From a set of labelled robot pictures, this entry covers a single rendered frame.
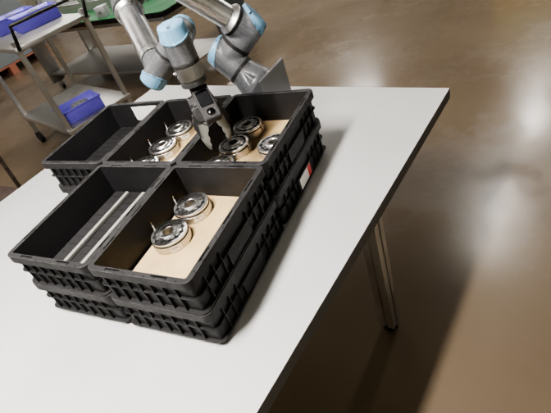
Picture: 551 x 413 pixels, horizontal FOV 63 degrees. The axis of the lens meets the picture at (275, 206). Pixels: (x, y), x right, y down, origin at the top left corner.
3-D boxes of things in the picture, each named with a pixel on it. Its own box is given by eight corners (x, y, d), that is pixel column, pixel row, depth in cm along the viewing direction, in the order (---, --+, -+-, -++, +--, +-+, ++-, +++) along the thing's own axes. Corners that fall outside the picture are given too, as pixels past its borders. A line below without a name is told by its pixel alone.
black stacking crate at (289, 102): (276, 199, 124) (265, 165, 117) (190, 195, 138) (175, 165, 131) (321, 120, 150) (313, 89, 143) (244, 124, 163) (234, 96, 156)
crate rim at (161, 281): (176, 170, 132) (173, 164, 130) (267, 171, 118) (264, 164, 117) (89, 275, 106) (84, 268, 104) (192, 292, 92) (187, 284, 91)
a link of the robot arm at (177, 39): (184, 12, 116) (182, 21, 110) (201, 52, 123) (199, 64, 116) (156, 21, 117) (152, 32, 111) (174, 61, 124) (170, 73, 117)
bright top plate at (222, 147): (239, 154, 139) (239, 152, 139) (213, 153, 144) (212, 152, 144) (254, 136, 145) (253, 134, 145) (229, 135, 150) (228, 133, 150)
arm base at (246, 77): (261, 86, 189) (243, 71, 188) (276, 63, 176) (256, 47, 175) (243, 106, 180) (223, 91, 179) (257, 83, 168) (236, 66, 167)
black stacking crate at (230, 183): (189, 196, 137) (174, 165, 131) (276, 200, 124) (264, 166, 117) (110, 300, 112) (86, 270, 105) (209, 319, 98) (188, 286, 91)
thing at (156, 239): (167, 217, 124) (166, 215, 123) (195, 223, 118) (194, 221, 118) (143, 243, 118) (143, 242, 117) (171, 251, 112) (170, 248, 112)
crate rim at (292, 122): (267, 171, 118) (264, 164, 117) (176, 170, 132) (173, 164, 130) (315, 94, 144) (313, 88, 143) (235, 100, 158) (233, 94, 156)
